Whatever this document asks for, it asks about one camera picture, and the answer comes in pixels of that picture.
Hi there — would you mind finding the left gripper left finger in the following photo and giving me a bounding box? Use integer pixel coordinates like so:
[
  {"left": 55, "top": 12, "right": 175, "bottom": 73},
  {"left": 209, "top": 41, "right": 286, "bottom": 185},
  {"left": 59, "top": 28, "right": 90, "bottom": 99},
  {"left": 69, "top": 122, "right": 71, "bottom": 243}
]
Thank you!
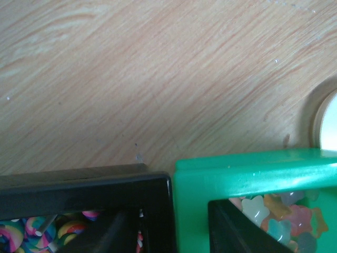
[{"left": 57, "top": 210, "right": 140, "bottom": 253}]

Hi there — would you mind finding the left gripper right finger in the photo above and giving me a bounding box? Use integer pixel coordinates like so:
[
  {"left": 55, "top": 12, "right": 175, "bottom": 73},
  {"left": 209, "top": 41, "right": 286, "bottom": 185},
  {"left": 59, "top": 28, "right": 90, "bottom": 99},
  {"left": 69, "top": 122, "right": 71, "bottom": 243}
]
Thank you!
[{"left": 208, "top": 200, "right": 291, "bottom": 252}]

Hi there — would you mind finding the green bin of gummies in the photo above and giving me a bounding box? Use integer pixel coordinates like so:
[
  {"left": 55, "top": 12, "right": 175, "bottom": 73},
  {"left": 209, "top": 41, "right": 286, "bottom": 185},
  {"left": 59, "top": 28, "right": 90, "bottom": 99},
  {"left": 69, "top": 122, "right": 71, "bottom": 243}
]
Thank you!
[{"left": 173, "top": 148, "right": 336, "bottom": 252}]

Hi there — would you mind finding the black bin of lollipops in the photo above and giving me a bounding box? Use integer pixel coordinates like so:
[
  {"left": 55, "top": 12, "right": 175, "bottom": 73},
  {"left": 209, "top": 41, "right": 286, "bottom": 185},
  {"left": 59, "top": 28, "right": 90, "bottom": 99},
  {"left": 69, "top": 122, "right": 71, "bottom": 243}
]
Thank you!
[{"left": 1, "top": 163, "right": 177, "bottom": 252}]

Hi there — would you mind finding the white jar lid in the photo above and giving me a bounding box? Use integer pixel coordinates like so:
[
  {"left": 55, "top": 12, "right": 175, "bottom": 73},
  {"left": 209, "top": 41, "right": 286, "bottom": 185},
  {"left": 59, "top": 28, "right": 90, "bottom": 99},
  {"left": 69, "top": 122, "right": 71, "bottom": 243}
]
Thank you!
[{"left": 312, "top": 90, "right": 336, "bottom": 151}]

